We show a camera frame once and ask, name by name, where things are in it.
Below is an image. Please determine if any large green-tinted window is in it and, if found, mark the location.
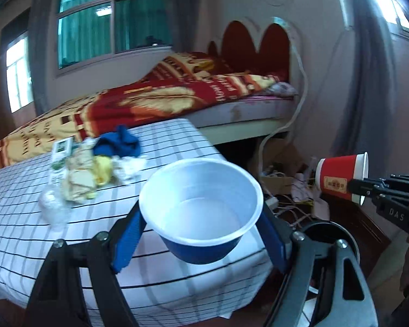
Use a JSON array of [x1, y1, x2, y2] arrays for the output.
[[56, 0, 173, 70]]

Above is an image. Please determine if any grey curtain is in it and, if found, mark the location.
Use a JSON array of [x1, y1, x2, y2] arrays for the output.
[[27, 0, 59, 116], [348, 0, 408, 154], [164, 0, 225, 53]]

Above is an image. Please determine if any clear plastic bottle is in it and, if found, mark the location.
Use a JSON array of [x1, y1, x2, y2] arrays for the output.
[[38, 180, 70, 230]]

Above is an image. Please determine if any pale pink cloth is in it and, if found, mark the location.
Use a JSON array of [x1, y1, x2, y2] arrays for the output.
[[291, 173, 329, 220]]

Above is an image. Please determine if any pale bed mattress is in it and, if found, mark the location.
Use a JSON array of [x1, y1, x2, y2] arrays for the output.
[[191, 95, 297, 126]]

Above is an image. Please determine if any red white bed headboard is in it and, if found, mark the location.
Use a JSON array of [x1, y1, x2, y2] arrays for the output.
[[206, 16, 309, 130]]

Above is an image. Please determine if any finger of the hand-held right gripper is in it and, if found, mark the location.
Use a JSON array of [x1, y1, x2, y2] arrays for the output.
[[348, 176, 384, 196]]

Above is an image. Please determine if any black trash bin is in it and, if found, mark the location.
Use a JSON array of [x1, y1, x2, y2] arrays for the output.
[[298, 221, 362, 273]]

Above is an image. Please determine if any white remote control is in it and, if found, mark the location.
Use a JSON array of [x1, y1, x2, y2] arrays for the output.
[[49, 140, 74, 184]]

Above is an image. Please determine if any floral pillow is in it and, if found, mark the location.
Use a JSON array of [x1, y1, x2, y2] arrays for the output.
[[259, 82, 299, 96]]

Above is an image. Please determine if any wooden nightstand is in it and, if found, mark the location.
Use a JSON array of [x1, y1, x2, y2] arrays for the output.
[[324, 194, 392, 276]]

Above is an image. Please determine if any small bright window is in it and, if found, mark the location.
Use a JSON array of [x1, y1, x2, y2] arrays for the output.
[[5, 37, 33, 111]]

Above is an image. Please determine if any bed with red-yellow blanket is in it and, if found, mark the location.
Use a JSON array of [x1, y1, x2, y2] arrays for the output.
[[0, 52, 295, 174]]

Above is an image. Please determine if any red paper cup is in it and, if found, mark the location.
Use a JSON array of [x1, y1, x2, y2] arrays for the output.
[[314, 152, 369, 206]]

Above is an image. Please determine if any yellow cloth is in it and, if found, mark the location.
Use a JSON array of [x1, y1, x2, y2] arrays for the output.
[[94, 156, 115, 186]]

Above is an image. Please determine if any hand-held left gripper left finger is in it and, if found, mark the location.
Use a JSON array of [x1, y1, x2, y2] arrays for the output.
[[22, 204, 147, 327]]

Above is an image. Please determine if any blue and white plastic bowl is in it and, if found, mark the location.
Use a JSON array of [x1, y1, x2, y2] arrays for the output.
[[139, 159, 264, 265]]

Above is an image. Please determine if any blue cloth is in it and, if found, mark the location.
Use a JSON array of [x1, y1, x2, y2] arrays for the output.
[[94, 125, 141, 157]]

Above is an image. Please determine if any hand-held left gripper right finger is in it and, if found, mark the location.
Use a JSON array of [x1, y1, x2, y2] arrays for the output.
[[255, 202, 379, 327]]

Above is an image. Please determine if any white cable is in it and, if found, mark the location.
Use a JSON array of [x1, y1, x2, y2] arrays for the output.
[[257, 20, 309, 178]]

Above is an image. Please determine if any cardboard box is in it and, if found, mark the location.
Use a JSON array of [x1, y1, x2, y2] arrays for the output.
[[261, 175, 294, 195]]

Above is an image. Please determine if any beige cloth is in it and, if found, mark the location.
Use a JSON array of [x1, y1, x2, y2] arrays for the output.
[[59, 140, 99, 205]]

